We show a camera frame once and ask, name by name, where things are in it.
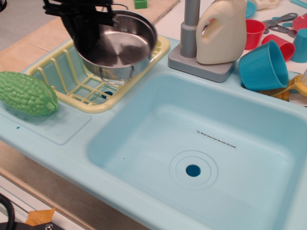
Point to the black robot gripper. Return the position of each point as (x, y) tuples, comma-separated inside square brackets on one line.
[(82, 19)]

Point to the stainless steel pot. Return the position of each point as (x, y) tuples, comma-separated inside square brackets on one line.
[(119, 52)]

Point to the pale yellow drying rack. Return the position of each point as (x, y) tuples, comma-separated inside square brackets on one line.
[(74, 85)]

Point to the light blue toy sink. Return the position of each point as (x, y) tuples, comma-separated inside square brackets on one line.
[(176, 152)]

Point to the green toy block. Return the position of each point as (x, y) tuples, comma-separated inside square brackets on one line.
[(140, 4)]

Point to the green toy bitter melon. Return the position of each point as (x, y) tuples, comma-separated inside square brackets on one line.
[(27, 94)]

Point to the grey toy faucet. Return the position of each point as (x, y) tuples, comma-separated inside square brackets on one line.
[(183, 56)]

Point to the cream detergent bottle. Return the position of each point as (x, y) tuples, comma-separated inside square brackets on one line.
[(221, 32)]

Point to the blue plastic plate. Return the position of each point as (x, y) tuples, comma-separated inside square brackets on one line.
[(251, 9)]

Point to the red plastic cup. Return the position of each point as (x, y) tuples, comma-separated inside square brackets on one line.
[(287, 48), (255, 30)]

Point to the cream toy item top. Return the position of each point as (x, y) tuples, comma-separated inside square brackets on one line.
[(265, 4)]

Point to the large blue plastic cup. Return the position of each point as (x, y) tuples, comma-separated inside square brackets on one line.
[(264, 68)]

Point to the grey toy utensil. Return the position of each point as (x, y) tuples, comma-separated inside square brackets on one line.
[(281, 24)]

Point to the orange tape piece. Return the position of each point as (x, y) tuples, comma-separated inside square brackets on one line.
[(40, 217)]

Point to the blue plastic cup right edge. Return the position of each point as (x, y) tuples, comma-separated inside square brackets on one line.
[(300, 43)]

